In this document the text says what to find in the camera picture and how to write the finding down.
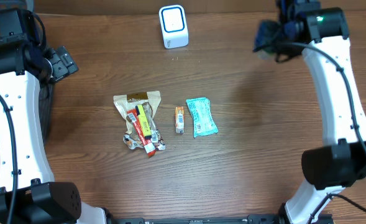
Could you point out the green lid jar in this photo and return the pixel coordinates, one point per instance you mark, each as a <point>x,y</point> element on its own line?
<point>264,55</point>

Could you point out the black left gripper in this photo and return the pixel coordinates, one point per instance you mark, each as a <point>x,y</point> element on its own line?
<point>63,62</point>

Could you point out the white barcode scanner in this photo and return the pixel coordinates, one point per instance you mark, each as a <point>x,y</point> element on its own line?
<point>173,26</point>

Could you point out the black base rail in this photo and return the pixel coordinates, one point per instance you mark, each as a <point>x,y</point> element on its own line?
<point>195,221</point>

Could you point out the orange small snack box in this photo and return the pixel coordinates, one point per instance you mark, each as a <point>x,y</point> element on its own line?
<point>179,120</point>

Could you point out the beige snack pouch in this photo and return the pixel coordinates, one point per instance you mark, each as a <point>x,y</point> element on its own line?
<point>150,101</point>

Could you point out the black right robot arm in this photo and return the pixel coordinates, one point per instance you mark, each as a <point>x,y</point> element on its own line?
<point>321,37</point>

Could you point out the yellow highlighter pen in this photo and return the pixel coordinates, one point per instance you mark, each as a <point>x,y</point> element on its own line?
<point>143,122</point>

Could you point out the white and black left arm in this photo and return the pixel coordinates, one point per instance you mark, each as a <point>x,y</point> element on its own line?
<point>28,190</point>

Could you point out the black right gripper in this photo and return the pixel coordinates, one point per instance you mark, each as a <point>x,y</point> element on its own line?
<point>266,40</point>

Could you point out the teal plastic packet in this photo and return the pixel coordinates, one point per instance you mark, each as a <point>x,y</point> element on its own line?
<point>200,111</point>

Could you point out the red snack stick packet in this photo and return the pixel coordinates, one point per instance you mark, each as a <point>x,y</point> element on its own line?
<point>147,144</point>

